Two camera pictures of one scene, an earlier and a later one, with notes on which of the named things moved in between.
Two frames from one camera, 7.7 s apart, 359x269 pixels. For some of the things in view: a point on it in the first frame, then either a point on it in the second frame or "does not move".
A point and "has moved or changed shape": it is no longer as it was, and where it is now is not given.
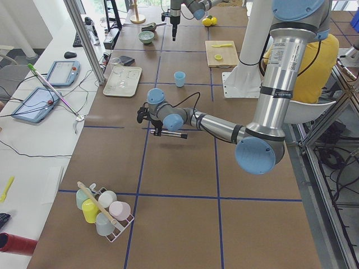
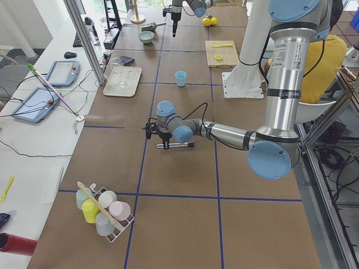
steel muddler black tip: x=171 y=134 has moved or changed shape
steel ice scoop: x=151 y=26 does not move
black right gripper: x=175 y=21 does not move
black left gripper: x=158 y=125 -> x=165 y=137
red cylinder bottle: x=16 y=244 does not move
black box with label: x=110 y=38 does not move
